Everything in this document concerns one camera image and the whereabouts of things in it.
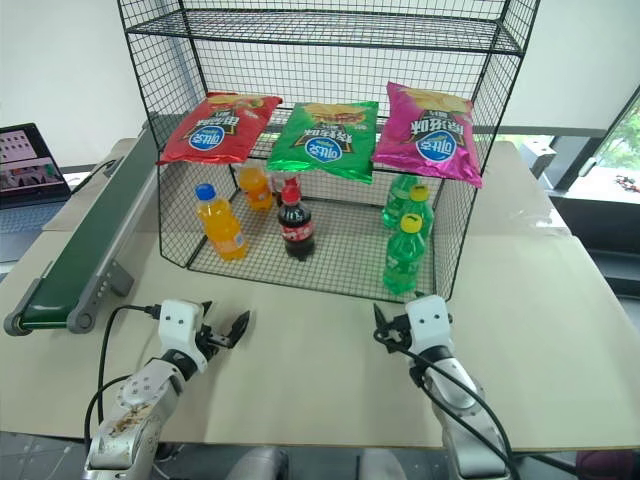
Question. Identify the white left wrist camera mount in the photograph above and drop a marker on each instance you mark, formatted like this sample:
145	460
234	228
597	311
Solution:
180	330

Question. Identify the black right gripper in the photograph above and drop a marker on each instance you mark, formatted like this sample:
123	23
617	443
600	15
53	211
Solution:
398	334

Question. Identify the magenta potato chip bag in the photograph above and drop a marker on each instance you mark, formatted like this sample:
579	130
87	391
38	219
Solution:
430	135

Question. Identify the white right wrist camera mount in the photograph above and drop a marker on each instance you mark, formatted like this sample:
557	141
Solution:
429	322

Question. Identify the grey rounded shape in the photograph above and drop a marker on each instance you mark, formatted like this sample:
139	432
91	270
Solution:
265	464

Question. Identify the green soda bottle yellow cap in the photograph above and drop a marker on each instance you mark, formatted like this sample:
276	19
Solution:
404	255
421	207

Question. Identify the green potato chip bag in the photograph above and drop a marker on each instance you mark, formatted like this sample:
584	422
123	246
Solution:
325	142

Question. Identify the open laptop computer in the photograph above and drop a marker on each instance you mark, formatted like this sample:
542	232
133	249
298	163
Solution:
27	160

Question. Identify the red potato chip bag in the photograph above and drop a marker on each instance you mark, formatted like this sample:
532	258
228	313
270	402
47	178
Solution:
220	131

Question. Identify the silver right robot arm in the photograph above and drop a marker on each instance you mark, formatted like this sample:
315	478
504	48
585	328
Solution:
462	400

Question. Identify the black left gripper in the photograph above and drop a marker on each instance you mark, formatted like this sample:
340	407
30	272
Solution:
216	341

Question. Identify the cola bottle red cap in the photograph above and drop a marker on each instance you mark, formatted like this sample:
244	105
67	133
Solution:
297	227
278	184

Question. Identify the green conveyor belt grey frame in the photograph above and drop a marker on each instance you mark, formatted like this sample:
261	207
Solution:
85	245

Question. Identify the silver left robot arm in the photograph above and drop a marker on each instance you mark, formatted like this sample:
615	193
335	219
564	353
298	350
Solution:
135	405

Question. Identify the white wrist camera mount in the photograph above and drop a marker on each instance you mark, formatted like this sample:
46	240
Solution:
180	330
429	322

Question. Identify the orange soda bottle blue cap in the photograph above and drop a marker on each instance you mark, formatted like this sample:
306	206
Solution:
222	227

